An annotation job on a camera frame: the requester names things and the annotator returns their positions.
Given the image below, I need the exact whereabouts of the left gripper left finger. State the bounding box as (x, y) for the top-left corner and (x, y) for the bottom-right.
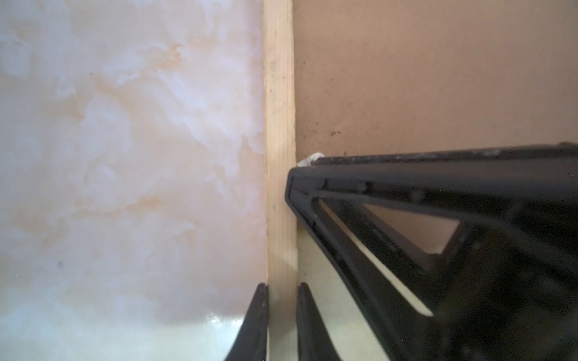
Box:
(225, 283), (269, 361)

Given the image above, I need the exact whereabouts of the brown frame backing board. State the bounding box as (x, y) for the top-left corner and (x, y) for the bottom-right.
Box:
(292, 0), (578, 361)

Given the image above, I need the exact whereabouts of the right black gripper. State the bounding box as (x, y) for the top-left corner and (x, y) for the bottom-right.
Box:
(433, 216), (577, 360)

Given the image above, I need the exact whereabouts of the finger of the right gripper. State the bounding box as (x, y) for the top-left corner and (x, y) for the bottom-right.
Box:
(285, 143), (577, 360)

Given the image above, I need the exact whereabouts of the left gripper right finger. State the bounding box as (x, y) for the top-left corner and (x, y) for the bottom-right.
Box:
(296, 283), (341, 361)

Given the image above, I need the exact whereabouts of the light wooden picture frame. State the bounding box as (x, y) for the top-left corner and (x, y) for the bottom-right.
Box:
(263, 1), (298, 360)

